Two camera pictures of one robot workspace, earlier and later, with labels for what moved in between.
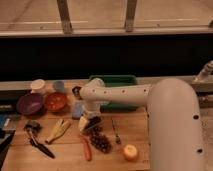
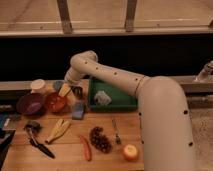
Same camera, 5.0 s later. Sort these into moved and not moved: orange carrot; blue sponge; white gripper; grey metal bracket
Moved: white gripper
Not moved: blue sponge; grey metal bracket; orange carrot
